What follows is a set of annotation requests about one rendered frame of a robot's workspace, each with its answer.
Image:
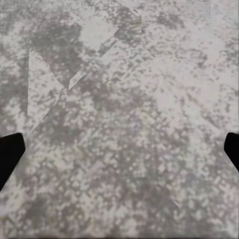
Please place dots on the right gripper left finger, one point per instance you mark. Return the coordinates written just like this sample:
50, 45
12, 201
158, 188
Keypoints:
12, 148

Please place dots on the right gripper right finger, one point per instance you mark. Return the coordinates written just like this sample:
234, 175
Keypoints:
231, 148

